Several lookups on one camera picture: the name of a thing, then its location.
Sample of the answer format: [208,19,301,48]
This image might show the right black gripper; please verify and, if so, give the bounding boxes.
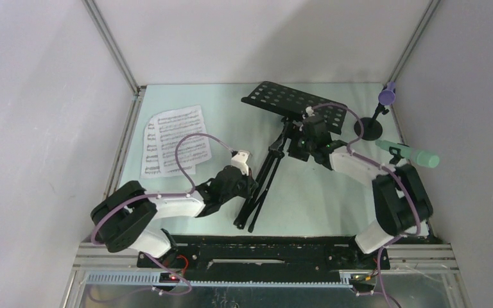
[270,122,315,162]

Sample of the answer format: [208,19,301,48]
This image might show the purple toy microphone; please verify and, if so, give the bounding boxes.
[378,81,396,106]

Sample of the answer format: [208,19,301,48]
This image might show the aluminium frame rail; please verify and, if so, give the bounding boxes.
[82,0,141,197]

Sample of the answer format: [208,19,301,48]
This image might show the black music stand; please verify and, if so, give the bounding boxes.
[234,81,347,232]

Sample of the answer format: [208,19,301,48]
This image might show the black round microphone stand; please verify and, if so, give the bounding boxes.
[354,103,389,141]

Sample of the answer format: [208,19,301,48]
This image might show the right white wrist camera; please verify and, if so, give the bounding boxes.
[303,106,315,119]

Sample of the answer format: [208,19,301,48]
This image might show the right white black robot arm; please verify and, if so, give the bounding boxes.
[289,115,433,268]

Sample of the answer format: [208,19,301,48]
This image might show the white sheet music page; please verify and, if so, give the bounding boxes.
[151,105,212,173]
[141,114,205,178]

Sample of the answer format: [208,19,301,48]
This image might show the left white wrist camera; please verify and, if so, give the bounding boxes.
[230,150,250,176]

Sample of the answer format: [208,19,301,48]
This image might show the green toy microphone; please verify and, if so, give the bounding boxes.
[375,139,440,168]

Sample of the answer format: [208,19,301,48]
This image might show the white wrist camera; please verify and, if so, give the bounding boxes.
[230,150,250,176]
[303,106,315,119]

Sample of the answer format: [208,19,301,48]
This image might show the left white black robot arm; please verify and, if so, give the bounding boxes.
[90,166,258,268]

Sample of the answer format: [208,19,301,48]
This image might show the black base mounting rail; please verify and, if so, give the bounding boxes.
[160,235,390,286]

